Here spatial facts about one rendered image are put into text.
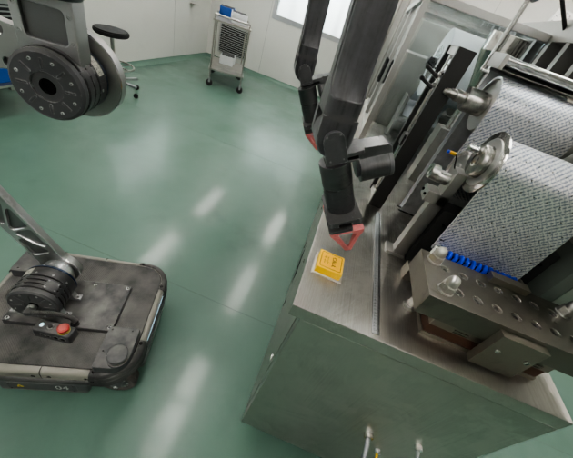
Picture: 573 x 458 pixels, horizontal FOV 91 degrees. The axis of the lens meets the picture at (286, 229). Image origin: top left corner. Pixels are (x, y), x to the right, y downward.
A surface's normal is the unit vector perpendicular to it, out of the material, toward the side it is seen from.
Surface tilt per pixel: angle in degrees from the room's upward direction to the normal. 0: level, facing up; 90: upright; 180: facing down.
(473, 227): 90
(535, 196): 90
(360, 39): 90
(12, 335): 0
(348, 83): 82
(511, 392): 0
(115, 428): 0
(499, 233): 90
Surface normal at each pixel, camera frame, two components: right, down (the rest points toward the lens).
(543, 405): 0.28, -0.74
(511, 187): -0.26, 0.55
